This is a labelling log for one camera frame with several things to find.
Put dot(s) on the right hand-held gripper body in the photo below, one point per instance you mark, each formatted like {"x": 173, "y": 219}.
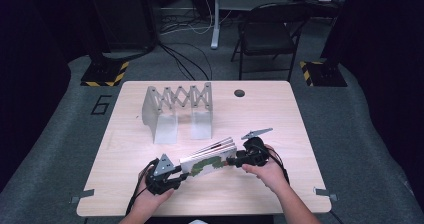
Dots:
{"x": 256, "y": 152}

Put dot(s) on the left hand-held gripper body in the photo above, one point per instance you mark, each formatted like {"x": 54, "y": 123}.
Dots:
{"x": 161, "y": 175}

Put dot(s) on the white picture book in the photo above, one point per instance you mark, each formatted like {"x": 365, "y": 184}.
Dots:
{"x": 208, "y": 160}

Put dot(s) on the person's right hand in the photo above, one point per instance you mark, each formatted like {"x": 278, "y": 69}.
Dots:
{"x": 268, "y": 175}

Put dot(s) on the person's left hand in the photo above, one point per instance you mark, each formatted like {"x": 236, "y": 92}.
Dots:
{"x": 151, "y": 200}

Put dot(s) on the black table grommet hole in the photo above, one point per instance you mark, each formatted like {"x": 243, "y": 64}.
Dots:
{"x": 239, "y": 93}

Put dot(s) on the grey expandable metal book rack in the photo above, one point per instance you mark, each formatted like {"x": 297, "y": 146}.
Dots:
{"x": 176, "y": 112}

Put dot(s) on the black stand base striped edge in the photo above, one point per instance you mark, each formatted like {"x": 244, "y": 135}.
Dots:
{"x": 103, "y": 72}
{"x": 325, "y": 74}

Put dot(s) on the black folding chair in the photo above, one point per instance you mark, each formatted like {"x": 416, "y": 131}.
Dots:
{"x": 266, "y": 34}

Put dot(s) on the white desk leg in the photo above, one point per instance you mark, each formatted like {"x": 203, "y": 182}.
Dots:
{"x": 216, "y": 20}

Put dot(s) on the grey desk top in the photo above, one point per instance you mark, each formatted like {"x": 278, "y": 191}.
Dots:
{"x": 253, "y": 2}

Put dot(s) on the black cabinet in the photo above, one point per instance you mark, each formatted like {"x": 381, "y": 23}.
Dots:
{"x": 128, "y": 17}

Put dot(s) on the grey metal table bracket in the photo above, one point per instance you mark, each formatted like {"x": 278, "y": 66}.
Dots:
{"x": 325, "y": 193}
{"x": 81, "y": 195}

